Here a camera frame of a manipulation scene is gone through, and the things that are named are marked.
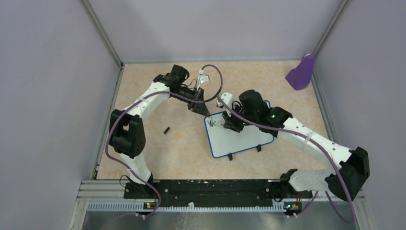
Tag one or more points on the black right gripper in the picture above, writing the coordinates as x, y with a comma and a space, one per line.
230, 122

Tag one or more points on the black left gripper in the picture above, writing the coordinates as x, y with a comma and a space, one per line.
199, 108

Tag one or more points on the blue framed whiteboard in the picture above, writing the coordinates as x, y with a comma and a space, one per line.
223, 141

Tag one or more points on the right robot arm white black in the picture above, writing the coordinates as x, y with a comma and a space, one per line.
346, 170

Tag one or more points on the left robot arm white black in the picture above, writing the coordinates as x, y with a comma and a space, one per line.
127, 134

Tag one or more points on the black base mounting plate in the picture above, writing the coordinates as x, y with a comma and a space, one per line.
214, 193

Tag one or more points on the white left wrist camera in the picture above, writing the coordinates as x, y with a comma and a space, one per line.
202, 78

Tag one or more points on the white slotted cable duct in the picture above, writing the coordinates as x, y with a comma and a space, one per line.
135, 206

